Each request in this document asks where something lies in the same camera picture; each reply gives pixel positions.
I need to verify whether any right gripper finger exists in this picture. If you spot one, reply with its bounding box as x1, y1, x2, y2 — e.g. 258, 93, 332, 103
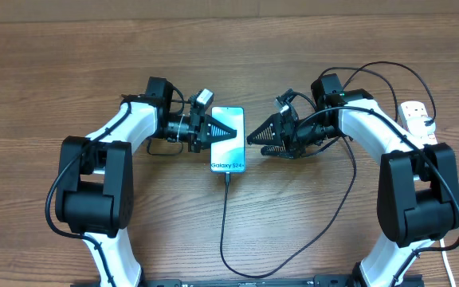
261, 145, 293, 159
246, 113, 282, 146

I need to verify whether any blue Samsung Galaxy smartphone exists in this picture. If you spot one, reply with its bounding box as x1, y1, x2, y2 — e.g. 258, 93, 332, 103
210, 107, 246, 173

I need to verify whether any black USB charging cable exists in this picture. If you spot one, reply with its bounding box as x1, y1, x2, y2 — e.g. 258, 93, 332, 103
218, 61, 437, 279

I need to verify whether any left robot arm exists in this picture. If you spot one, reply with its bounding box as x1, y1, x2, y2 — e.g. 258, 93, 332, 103
45, 77, 237, 286

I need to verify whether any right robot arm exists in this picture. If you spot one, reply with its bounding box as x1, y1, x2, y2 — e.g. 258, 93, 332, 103
247, 73, 459, 286

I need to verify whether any white charger plug adapter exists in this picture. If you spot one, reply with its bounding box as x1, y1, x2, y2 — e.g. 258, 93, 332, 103
406, 116, 436, 139

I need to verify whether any white power strip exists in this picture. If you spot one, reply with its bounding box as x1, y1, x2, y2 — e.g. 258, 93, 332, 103
398, 100, 437, 145

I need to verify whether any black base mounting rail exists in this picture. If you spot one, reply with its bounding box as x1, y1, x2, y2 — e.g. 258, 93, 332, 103
69, 273, 426, 287

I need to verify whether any white power strip cord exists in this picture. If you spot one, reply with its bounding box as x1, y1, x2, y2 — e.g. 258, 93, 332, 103
438, 238, 457, 287

